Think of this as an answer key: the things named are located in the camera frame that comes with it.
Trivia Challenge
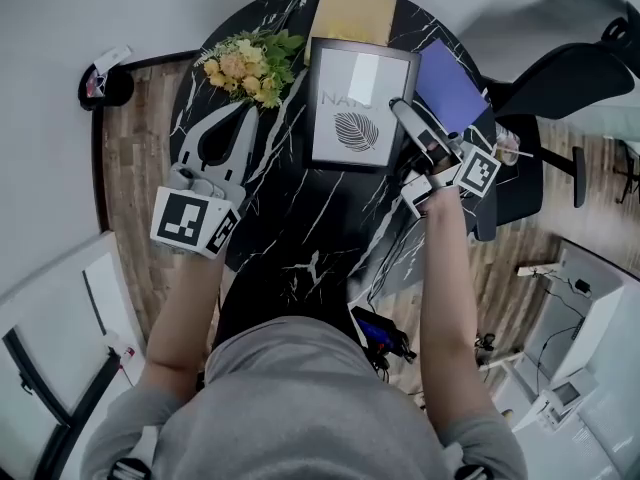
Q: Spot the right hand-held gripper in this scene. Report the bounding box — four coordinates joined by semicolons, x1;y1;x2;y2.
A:
388;96;503;219

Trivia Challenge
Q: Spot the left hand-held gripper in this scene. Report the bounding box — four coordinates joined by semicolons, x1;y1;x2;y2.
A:
149;103;261;260

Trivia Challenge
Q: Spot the black picture frame leaf print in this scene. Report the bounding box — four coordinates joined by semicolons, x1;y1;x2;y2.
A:
302;36;424;174

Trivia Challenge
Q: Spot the person's right forearm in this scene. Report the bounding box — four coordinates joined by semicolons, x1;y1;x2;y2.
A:
417;186;485;422

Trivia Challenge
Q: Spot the person's left forearm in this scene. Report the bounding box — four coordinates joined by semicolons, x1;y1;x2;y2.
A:
137;250;237;387

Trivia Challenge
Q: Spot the purple notebook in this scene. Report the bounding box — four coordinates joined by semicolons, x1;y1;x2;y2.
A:
413;37;494;137

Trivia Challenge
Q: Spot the yellow artificial flower bouquet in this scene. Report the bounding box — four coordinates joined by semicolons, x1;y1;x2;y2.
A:
193;28;307;112

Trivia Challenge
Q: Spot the clear plastic cup with straw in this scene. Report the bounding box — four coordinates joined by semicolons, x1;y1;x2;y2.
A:
493;126;535;167

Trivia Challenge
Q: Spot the black waste bin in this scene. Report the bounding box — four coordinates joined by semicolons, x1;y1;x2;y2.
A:
77;60;136;113

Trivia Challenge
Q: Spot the white paper card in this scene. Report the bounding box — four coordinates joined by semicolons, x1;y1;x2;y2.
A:
92;44;134;75

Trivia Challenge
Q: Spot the black office chair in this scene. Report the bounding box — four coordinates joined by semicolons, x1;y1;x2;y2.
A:
467;0;637;243

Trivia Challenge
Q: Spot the white power strip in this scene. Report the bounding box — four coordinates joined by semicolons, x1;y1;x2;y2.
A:
516;262;562;278

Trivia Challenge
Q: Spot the black device with blue part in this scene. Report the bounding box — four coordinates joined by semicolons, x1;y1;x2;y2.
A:
349;305;419;369

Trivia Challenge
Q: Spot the person's grey shirt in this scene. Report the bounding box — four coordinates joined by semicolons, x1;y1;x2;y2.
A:
79;315;530;480

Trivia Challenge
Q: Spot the white printer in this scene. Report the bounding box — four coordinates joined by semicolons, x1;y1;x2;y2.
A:
509;367;601;435

